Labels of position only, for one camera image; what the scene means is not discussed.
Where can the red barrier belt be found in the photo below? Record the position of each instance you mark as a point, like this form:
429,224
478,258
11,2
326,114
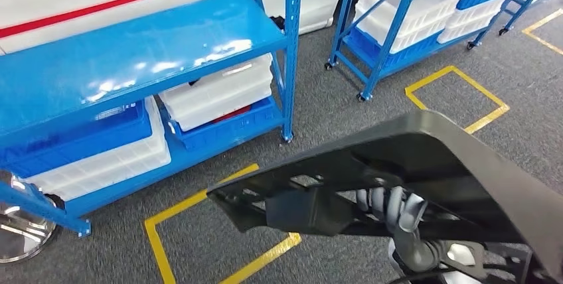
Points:
110,4

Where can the black plastic mounting panel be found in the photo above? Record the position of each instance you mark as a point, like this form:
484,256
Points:
440,150

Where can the chrome stanchion post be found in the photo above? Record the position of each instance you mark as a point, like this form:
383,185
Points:
22,238

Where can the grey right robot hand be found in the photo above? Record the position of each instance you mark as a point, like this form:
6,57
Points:
409,251

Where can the red item in crate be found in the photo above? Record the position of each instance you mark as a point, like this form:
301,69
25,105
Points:
237,113

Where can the blue metal shelf rack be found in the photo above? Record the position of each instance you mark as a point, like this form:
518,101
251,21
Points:
389,40
521,9
132,53

